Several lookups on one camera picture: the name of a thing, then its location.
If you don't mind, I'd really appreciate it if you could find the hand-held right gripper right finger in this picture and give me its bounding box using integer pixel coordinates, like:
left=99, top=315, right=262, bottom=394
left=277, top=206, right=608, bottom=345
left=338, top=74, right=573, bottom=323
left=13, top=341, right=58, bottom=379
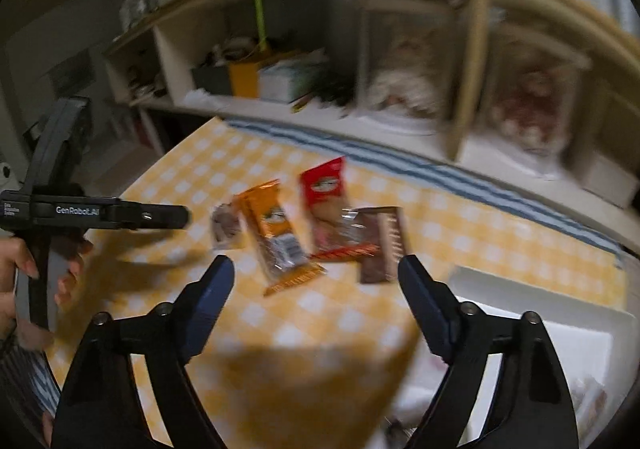
left=397, top=254, right=581, bottom=449

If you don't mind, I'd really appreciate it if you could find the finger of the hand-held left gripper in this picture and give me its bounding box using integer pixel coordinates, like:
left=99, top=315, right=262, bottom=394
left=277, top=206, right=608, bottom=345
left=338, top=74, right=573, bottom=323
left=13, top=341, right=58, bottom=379
left=120, top=200, right=193, bottom=231

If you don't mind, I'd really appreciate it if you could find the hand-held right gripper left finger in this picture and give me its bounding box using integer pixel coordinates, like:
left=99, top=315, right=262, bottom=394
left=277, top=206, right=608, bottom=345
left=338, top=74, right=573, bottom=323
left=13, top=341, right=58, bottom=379
left=52, top=254, right=236, bottom=449

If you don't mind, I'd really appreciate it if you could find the small brown cookie packet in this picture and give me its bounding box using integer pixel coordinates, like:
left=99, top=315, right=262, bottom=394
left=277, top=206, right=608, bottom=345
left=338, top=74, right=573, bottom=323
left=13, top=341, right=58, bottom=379
left=210, top=201, right=247, bottom=250

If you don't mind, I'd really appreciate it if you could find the brown snack packet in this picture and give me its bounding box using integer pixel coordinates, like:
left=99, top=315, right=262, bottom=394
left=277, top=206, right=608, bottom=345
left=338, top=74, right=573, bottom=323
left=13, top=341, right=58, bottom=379
left=350, top=206, right=413, bottom=285

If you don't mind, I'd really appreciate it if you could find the orange snack packet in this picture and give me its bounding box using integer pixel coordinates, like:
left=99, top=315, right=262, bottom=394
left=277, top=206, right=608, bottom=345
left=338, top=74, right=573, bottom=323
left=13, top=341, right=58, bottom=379
left=235, top=179, right=326, bottom=297

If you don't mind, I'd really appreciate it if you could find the white cardboard box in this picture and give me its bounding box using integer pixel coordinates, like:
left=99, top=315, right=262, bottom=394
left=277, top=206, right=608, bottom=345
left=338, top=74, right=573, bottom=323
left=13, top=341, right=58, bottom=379
left=390, top=265, right=633, bottom=449

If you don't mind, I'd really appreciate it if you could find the red snack packet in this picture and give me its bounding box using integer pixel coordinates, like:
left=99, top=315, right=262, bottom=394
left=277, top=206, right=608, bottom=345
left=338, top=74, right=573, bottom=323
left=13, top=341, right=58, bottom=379
left=299, top=156, right=381, bottom=262

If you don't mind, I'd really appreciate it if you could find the person's left hand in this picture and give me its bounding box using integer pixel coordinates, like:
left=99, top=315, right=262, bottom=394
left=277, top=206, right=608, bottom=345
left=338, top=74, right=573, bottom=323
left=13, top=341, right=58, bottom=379
left=0, top=235, right=95, bottom=352

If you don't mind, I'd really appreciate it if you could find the yellow checkered tablecloth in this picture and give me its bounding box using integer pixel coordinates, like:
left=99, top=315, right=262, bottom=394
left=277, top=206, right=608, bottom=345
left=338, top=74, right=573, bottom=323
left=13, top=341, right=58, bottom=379
left=45, top=116, right=626, bottom=449

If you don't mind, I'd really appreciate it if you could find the blue striped cloth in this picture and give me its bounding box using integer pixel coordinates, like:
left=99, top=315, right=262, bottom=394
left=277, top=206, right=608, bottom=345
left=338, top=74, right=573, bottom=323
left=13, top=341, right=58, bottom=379
left=222, top=116, right=626, bottom=270

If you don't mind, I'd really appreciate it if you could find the yellow box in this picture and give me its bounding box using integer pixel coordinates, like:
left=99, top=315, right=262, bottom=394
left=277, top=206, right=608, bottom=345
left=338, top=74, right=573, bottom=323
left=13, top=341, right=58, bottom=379
left=227, top=56, right=273, bottom=98

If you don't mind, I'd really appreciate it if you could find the striped clothing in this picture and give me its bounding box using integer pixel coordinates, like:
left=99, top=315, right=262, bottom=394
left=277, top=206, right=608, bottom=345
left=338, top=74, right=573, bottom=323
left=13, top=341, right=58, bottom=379
left=0, top=344, right=61, bottom=430

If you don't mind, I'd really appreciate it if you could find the white green tissue box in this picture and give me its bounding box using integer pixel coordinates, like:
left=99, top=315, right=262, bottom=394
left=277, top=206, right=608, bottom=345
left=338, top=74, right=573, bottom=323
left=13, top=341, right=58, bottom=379
left=257, top=56, right=326, bottom=104

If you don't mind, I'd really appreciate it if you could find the dark pens bundle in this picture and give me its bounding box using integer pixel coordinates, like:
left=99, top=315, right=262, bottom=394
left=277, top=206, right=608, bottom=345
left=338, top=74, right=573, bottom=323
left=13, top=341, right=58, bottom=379
left=292, top=74, right=361, bottom=112

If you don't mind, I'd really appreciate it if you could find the clear glassware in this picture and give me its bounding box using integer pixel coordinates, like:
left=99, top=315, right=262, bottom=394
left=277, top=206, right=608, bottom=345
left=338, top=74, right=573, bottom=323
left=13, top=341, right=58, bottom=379
left=117, top=0, right=156, bottom=37

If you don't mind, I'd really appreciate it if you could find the small white box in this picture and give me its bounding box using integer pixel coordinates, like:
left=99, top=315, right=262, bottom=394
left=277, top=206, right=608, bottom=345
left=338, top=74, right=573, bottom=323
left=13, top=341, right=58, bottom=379
left=580, top=149, right=638, bottom=210

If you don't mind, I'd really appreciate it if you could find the red-dress doll in case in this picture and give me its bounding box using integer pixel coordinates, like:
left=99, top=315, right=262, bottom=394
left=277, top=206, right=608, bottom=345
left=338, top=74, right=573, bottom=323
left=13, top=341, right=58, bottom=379
left=480, top=26, right=591, bottom=164

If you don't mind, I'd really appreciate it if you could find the white-dress doll in case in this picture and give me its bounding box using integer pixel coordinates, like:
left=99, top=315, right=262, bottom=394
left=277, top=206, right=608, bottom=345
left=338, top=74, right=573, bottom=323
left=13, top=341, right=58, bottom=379
left=357, top=0, right=458, bottom=122

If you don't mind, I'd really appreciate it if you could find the green stick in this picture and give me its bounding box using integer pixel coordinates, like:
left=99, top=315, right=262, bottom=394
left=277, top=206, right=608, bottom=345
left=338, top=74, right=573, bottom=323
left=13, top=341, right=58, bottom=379
left=250, top=0, right=271, bottom=54

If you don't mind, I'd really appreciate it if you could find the cream wooden shelf unit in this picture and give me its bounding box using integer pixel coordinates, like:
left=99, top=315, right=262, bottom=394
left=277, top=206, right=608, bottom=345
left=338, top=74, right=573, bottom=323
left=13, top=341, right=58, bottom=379
left=102, top=0, right=640, bottom=210

